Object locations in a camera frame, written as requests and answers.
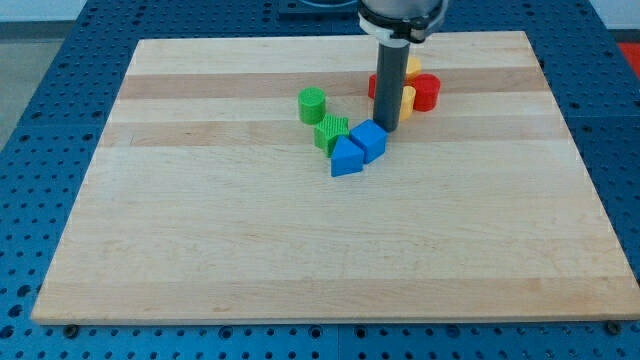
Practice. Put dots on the blue triangle block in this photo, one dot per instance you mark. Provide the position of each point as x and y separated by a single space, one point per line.
346 158

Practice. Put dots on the green cylinder block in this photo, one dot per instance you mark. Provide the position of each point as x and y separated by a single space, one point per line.
311 105

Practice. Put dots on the yellow block rear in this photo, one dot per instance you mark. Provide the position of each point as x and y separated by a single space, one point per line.
413 69

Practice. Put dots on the wooden board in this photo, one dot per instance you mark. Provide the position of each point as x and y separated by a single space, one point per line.
207 202

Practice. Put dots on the red cylinder block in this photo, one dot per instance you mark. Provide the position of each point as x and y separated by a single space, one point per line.
427 88

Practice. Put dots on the yellow block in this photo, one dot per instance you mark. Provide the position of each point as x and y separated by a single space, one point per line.
407 102
413 69

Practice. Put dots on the blue cube block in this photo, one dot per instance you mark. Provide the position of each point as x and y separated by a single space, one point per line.
370 138

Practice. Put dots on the green star block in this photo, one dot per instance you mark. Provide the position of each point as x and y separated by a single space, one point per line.
328 130

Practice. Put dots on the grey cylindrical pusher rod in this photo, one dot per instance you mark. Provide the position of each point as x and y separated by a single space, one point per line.
390 78

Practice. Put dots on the yellow block front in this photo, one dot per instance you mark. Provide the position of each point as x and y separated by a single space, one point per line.
407 102

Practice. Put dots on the red block behind rod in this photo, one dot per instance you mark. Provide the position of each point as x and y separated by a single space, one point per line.
372 86

